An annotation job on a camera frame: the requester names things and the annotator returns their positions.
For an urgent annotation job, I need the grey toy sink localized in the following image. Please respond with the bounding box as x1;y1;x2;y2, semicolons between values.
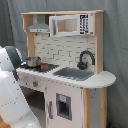
53;67;93;81

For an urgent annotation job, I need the black toy stovetop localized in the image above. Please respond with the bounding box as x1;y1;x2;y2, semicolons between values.
20;63;57;73

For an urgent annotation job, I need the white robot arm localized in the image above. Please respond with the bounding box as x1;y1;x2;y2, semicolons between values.
0;46;41;128

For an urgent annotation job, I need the wooden toy kitchen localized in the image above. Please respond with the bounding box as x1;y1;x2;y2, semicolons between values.
17;10;116;128

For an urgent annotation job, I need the grey range hood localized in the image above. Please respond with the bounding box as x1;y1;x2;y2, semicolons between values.
26;14;50;33

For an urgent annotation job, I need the white cabinet door with dispenser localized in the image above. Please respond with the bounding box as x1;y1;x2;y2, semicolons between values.
46;81;83;128

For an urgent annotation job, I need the white microwave door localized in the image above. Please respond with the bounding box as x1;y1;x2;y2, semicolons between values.
49;13;94;37

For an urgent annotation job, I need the black toy faucet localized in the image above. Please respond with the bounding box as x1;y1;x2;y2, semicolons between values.
77;50;95;70

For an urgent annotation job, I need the small metal pot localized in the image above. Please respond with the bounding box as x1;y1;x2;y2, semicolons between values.
26;57;41;67

